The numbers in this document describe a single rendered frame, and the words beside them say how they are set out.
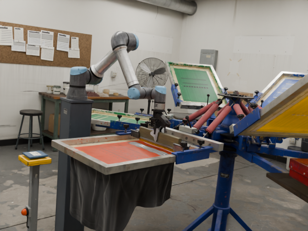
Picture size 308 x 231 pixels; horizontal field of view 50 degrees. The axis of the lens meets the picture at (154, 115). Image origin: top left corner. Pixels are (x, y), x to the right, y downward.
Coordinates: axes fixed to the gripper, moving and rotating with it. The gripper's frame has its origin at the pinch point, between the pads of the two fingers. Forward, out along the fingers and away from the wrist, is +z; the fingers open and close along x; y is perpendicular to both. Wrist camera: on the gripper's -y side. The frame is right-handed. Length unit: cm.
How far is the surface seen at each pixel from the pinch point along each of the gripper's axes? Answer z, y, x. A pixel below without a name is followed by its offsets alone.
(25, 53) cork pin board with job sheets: -53, 379, -59
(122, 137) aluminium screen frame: 3.2, 26.0, 10.5
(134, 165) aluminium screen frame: 3, -29, 44
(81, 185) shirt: 25, 8, 52
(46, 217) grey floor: 99, 123, 17
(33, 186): 21, 11, 80
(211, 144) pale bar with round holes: -1.3, -28.1, -20.5
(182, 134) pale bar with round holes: -2.8, -2.2, -20.6
